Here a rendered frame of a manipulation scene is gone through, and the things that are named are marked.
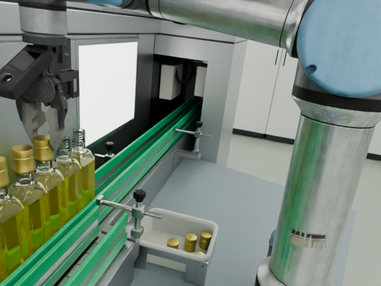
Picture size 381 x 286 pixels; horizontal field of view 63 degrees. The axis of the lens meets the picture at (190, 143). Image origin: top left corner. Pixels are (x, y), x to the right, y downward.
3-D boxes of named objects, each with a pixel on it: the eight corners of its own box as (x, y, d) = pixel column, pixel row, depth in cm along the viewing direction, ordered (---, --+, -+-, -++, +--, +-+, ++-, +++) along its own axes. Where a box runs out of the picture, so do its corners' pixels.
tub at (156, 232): (149, 228, 103) (151, 205, 100) (216, 245, 99) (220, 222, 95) (126, 264, 87) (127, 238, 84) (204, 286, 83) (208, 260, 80)
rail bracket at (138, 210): (101, 221, 83) (101, 179, 78) (161, 236, 79) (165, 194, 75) (95, 227, 80) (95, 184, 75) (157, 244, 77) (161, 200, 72)
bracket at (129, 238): (107, 244, 85) (108, 222, 82) (139, 253, 83) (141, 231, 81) (100, 252, 82) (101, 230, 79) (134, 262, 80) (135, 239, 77)
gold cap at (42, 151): (41, 153, 63) (40, 133, 62) (57, 156, 63) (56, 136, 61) (29, 160, 60) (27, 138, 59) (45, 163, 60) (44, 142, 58)
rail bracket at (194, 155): (172, 162, 145) (177, 116, 137) (207, 169, 142) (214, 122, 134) (169, 166, 141) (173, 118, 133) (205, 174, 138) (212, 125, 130)
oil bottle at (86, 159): (76, 217, 84) (75, 143, 76) (96, 222, 83) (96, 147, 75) (64, 229, 79) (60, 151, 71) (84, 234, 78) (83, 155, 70)
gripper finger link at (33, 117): (53, 139, 66) (56, 99, 63) (33, 149, 61) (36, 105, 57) (39, 135, 67) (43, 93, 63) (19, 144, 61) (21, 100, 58)
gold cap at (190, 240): (197, 246, 95) (198, 234, 93) (194, 253, 92) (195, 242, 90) (185, 243, 96) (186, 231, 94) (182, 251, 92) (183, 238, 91)
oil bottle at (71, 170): (63, 230, 78) (60, 151, 71) (84, 235, 78) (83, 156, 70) (49, 243, 73) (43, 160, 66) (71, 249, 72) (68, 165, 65)
